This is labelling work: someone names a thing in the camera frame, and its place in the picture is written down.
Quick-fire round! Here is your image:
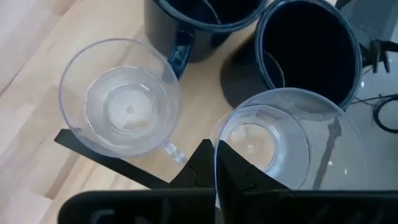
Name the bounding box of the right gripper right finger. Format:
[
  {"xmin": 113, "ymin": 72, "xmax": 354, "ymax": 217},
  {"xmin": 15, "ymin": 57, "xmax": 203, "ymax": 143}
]
[{"xmin": 215, "ymin": 139, "xmax": 289, "ymax": 224}]

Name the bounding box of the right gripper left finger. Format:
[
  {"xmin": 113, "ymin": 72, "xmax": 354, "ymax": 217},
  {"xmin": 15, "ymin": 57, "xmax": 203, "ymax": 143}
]
[{"xmin": 161, "ymin": 139, "xmax": 217, "ymax": 224}]

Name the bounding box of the clear plastic cup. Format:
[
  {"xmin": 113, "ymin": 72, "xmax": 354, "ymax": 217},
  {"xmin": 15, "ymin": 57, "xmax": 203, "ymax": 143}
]
[
  {"xmin": 213, "ymin": 87, "xmax": 367, "ymax": 192},
  {"xmin": 58, "ymin": 38, "xmax": 188, "ymax": 165}
]

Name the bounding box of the dark blue speckled enamel mug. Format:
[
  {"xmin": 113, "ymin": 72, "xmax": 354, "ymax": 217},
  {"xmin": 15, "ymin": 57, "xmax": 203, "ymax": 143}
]
[
  {"xmin": 220, "ymin": 0, "xmax": 364, "ymax": 110},
  {"xmin": 144, "ymin": 0, "xmax": 269, "ymax": 79}
]

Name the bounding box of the grey perforated box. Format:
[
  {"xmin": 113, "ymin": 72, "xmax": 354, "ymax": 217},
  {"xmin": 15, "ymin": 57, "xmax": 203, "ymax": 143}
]
[{"xmin": 335, "ymin": 0, "xmax": 398, "ymax": 74}]

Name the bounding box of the wooden shelf black metal frame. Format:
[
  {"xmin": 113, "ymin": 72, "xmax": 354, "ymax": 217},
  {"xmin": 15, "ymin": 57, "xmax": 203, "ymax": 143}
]
[{"xmin": 0, "ymin": 0, "xmax": 280, "ymax": 190}]

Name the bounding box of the black floor cable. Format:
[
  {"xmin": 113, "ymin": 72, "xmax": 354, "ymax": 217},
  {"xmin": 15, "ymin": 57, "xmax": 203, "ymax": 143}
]
[{"xmin": 354, "ymin": 94, "xmax": 398, "ymax": 134}]

